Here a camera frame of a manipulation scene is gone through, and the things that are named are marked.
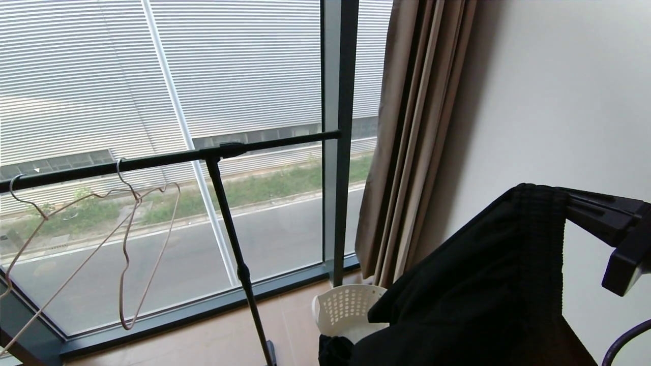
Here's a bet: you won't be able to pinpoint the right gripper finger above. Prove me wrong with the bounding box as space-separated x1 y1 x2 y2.
558 187 647 225
566 203 630 249

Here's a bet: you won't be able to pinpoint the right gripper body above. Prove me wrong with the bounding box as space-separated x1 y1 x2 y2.
602 202 651 297

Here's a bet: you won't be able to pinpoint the black trousers with white cord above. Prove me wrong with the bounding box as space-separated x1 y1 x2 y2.
351 183 598 366

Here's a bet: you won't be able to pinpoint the black garment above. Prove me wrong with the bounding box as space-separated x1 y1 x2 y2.
318 333 357 366

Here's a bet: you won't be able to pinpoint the pink clothes hanger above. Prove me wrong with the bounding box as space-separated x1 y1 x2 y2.
116 159 181 331
0 174 140 356

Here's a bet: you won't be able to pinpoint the white laundry basket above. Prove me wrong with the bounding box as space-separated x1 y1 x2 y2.
311 284 390 346

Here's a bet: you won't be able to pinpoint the black clothes rack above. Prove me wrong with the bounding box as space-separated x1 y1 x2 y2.
0 130 341 366

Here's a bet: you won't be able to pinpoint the brown curtain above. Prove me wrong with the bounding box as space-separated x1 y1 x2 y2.
354 0 479 288

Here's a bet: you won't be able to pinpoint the window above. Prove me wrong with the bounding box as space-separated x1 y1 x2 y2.
0 0 395 366

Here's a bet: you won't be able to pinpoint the black cable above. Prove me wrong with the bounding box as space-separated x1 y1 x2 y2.
602 319 651 366

